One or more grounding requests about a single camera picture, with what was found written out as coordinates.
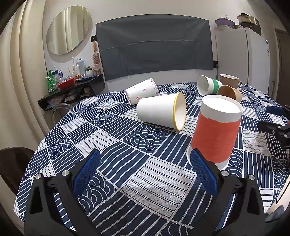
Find blue white patterned tablecloth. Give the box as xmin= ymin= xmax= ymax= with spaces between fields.
xmin=14 ymin=82 xmax=290 ymax=236

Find heart print paper cup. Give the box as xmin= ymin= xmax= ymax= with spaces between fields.
xmin=125 ymin=78 xmax=159 ymax=105

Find white paper cup yellow rim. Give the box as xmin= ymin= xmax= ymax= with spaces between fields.
xmin=136 ymin=92 xmax=187 ymax=131

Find beige curtain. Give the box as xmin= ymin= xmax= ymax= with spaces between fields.
xmin=0 ymin=0 xmax=55 ymax=150

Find metal cooking pot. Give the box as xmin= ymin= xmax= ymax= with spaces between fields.
xmin=237 ymin=13 xmax=260 ymax=29

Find dark grey wall cloth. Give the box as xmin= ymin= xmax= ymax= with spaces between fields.
xmin=95 ymin=15 xmax=214 ymax=81

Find green striped white cup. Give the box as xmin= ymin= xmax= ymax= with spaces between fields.
xmin=197 ymin=75 xmax=223 ymax=96

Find oval wall mirror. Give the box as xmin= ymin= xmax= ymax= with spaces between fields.
xmin=46 ymin=6 xmax=93 ymax=55

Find green plastic bottle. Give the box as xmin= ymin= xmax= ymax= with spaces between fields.
xmin=46 ymin=69 xmax=57 ymax=92

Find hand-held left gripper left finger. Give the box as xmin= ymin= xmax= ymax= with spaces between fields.
xmin=24 ymin=148 xmax=101 ymax=236

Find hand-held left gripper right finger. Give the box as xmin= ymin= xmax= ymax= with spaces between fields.
xmin=190 ymin=148 xmax=266 ymax=236

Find brown ceramic mug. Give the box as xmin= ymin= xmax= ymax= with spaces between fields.
xmin=219 ymin=74 xmax=245 ymax=91

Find dark brown chair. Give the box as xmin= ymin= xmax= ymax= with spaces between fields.
xmin=0 ymin=147 xmax=35 ymax=196

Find brown door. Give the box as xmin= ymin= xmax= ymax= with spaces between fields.
xmin=274 ymin=28 xmax=289 ymax=102

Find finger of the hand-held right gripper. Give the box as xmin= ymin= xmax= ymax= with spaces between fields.
xmin=266 ymin=105 xmax=289 ymax=118
xmin=258 ymin=120 xmax=290 ymax=149

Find brown paper cup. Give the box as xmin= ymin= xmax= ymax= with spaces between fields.
xmin=217 ymin=85 xmax=242 ymax=103

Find red sleeved white paper cup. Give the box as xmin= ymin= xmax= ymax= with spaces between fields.
xmin=186 ymin=95 xmax=243 ymax=170

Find white refrigerator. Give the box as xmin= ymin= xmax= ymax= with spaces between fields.
xmin=215 ymin=28 xmax=271 ymax=96

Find wooden hairbrush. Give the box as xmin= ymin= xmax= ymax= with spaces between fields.
xmin=92 ymin=41 xmax=102 ymax=67

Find purple bowl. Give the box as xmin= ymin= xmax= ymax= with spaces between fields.
xmin=215 ymin=18 xmax=235 ymax=28

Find transparent plastic chair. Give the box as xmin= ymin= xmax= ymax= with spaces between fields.
xmin=52 ymin=103 xmax=74 ymax=127

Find black wall shelf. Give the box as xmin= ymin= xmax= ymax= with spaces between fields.
xmin=37 ymin=75 xmax=106 ymax=111

